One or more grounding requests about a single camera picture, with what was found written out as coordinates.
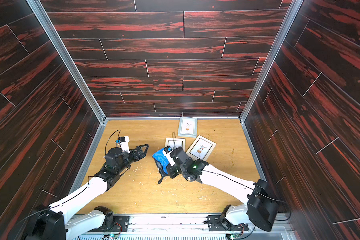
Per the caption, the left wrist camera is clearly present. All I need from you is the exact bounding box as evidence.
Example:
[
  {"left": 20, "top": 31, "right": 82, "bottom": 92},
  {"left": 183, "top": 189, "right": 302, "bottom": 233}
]
[{"left": 116, "top": 136, "right": 130, "bottom": 154}]

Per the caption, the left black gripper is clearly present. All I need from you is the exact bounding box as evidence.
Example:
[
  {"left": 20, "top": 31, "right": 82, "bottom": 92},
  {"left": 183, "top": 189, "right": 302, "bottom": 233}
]
[{"left": 115, "top": 143, "right": 148, "bottom": 175}]

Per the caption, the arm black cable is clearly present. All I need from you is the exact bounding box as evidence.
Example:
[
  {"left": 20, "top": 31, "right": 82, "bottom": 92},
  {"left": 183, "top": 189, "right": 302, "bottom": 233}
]
[
  {"left": 17, "top": 129, "right": 131, "bottom": 226},
  {"left": 171, "top": 131, "right": 292, "bottom": 240}
]

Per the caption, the aluminium front rail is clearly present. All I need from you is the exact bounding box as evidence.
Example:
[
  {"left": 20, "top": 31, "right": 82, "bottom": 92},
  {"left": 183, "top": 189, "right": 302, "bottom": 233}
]
[{"left": 73, "top": 214, "right": 299, "bottom": 240}]

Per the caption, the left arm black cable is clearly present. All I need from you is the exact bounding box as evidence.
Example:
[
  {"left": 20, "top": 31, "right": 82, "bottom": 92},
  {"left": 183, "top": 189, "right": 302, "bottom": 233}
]
[{"left": 17, "top": 129, "right": 131, "bottom": 226}]

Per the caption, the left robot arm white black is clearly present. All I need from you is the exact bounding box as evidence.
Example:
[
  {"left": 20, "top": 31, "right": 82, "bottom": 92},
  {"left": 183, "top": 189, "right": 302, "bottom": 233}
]
[{"left": 15, "top": 144, "right": 149, "bottom": 240}]

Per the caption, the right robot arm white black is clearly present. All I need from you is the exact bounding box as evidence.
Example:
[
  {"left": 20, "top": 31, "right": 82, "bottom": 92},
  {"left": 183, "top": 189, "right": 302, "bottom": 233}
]
[{"left": 162, "top": 146, "right": 279, "bottom": 232}]

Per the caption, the light green picture frame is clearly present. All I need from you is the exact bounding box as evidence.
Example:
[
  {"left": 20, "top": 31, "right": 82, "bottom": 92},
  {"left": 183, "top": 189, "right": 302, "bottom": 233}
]
[{"left": 178, "top": 117, "right": 197, "bottom": 138}]

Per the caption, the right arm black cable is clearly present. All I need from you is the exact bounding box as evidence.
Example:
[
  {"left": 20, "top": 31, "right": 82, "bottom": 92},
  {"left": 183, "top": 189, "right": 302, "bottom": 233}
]
[{"left": 171, "top": 131, "right": 292, "bottom": 240}]

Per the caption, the cream picture frame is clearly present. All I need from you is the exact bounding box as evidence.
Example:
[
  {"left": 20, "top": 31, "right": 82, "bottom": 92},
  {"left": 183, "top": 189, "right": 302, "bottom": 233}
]
[
  {"left": 165, "top": 138, "right": 186, "bottom": 150},
  {"left": 186, "top": 135, "right": 216, "bottom": 161}
]

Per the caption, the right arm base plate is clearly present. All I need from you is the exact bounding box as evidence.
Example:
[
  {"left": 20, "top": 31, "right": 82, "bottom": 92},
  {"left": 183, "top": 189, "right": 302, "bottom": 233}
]
[{"left": 203, "top": 215, "right": 249, "bottom": 232}]

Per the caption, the blue microfiber cloth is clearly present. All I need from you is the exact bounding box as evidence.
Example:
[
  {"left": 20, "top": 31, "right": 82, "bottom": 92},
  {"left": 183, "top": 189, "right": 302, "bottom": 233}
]
[{"left": 153, "top": 146, "right": 173, "bottom": 184}]

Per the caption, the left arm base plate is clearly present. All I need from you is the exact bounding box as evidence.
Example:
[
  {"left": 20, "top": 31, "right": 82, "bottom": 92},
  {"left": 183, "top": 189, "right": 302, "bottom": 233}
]
[{"left": 89, "top": 215, "right": 130, "bottom": 233}]

